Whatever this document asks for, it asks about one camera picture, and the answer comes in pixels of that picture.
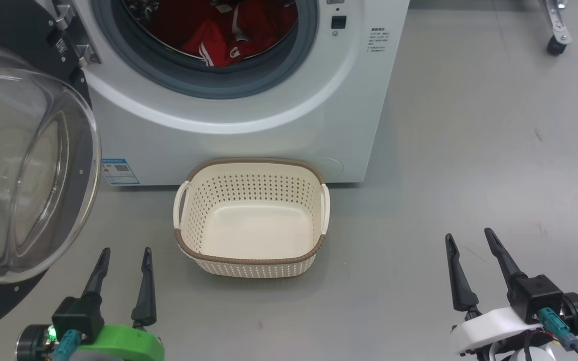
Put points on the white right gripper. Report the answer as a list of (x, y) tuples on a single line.
[(489, 328)]

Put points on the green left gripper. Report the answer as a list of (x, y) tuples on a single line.
[(123, 346)]

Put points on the black round glass washer door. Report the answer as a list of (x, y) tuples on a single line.
[(28, 175)]

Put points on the red and white garment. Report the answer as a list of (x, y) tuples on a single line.
[(219, 35)]

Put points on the cream perforated laundry basket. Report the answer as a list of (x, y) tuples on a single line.
[(259, 225)]

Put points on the white front-load washing machine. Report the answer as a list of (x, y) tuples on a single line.
[(269, 135)]

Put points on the blue energy label sticker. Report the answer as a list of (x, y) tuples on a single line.
[(120, 172)]

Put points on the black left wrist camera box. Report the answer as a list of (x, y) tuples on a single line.
[(78, 316)]

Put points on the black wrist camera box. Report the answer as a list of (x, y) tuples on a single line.
[(537, 296), (78, 316)]

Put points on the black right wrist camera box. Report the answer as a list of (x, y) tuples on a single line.
[(537, 296)]

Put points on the metal bracket with black caster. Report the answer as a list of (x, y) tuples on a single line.
[(557, 35)]

